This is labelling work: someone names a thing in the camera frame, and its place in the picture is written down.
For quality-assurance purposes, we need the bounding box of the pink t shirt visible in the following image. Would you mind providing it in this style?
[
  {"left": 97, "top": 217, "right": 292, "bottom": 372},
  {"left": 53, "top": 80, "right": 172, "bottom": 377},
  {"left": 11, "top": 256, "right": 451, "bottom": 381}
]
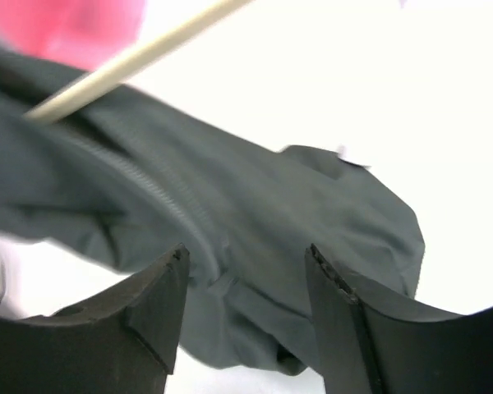
[{"left": 0, "top": 0, "right": 146, "bottom": 70}]

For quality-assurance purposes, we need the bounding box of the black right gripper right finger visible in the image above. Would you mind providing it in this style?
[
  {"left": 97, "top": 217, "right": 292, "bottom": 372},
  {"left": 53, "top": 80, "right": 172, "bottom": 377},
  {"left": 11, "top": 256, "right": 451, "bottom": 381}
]
[{"left": 305, "top": 245, "right": 493, "bottom": 394}]

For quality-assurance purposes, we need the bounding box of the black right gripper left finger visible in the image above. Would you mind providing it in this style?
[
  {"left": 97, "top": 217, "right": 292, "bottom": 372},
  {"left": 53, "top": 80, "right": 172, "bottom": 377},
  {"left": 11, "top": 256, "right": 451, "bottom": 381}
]
[{"left": 0, "top": 245, "right": 190, "bottom": 394}]

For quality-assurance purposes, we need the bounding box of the beige wooden hanger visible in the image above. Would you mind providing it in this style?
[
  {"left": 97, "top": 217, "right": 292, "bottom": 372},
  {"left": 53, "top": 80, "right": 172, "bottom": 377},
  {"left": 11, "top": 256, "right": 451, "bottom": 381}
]
[{"left": 25, "top": 0, "right": 249, "bottom": 124}]

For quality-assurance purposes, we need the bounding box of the dark grey t shirt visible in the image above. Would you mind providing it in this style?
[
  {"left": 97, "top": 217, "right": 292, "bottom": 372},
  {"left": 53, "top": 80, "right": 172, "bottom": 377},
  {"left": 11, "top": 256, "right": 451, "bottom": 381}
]
[{"left": 0, "top": 49, "right": 425, "bottom": 375}]

